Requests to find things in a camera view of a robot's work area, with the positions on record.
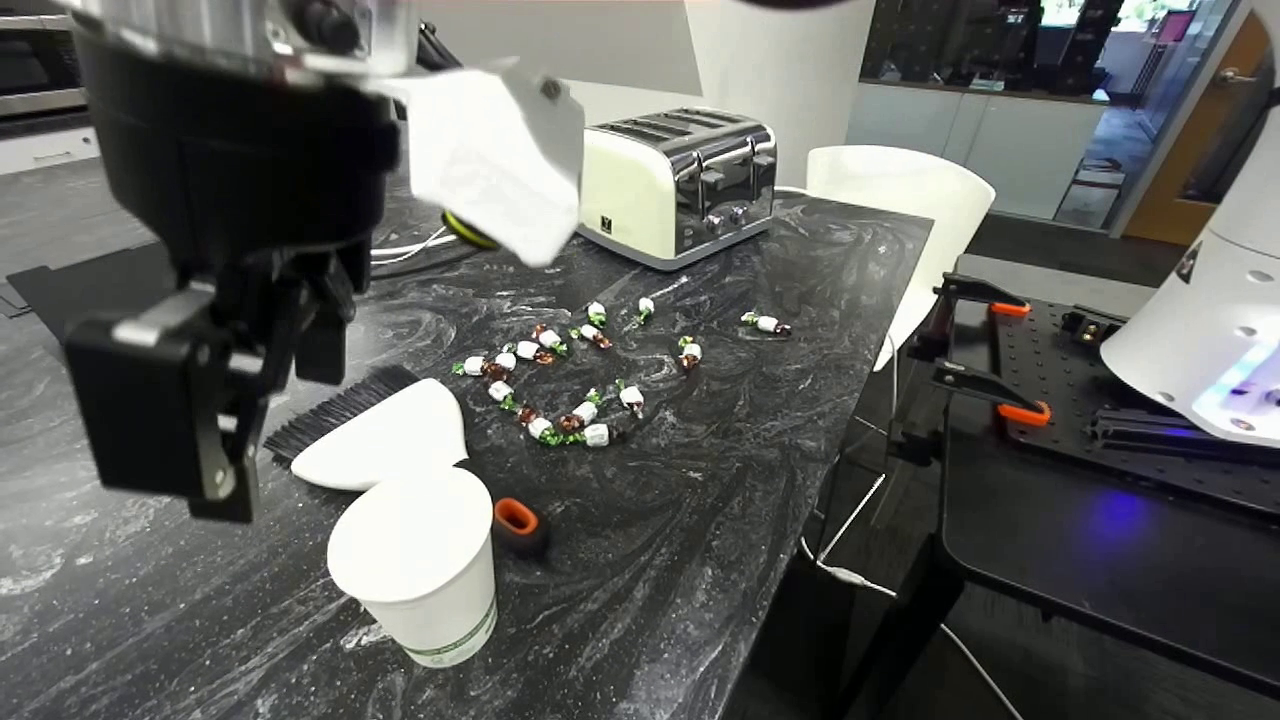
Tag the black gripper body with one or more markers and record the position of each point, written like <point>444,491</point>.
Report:
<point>264,203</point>

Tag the white paper cup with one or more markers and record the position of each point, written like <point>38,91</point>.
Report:
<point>418,558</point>

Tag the wrapped candy cluster piece three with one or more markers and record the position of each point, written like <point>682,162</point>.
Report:
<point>494,373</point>

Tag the wrapped candy cluster piece two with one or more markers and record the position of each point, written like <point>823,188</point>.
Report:
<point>542,346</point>

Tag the wrapped candy lower right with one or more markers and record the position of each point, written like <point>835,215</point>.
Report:
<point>537,425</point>

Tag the cream chrome four-slot toaster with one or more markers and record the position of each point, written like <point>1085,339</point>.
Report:
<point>678,187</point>

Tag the wrapped candy lower middle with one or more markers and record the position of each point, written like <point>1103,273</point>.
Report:
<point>593,436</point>

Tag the wrapped candy lower left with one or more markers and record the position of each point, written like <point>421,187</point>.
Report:
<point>628,395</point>

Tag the black breadboard side table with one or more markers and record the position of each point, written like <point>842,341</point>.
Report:
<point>1119,516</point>

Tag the black clamp with orange handles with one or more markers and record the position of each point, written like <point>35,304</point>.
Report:
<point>932,341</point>

